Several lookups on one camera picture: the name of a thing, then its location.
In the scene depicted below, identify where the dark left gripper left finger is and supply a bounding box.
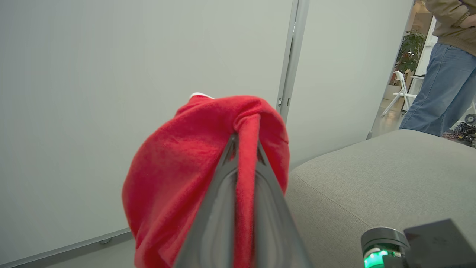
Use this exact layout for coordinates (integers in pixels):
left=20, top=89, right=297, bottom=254
left=173, top=134, right=239, bottom=268

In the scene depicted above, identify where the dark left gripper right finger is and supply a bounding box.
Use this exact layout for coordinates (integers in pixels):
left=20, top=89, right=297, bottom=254
left=254, top=143, right=313, bottom=268

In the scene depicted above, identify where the red garment with white stripes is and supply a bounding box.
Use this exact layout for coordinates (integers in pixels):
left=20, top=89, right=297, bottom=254
left=122, top=93, right=290, bottom=268

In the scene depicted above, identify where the grey fabric sofa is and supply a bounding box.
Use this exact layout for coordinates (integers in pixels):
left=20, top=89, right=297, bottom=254
left=284, top=129, right=476, bottom=268

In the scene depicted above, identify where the white folding chair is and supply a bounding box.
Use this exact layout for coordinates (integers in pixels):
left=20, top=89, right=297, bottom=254
left=381, top=71, right=419, bottom=118

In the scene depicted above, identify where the person in jeans and jacket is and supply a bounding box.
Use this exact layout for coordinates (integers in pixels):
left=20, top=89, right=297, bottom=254
left=399, top=0, right=476, bottom=137

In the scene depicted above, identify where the green potted plant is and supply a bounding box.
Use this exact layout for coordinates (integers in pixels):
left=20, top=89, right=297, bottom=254
left=394, top=30, right=427, bottom=75

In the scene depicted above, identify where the grey partition bottom rail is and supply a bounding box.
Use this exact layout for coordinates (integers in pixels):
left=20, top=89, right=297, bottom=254
left=0, top=228, right=133, bottom=268

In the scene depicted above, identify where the grey partition post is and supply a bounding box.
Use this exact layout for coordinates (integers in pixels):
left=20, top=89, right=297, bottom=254
left=276, top=0, right=311, bottom=123

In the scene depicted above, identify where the tangled cable pile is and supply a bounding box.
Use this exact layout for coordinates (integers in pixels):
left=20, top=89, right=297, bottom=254
left=443, top=114, right=476, bottom=148

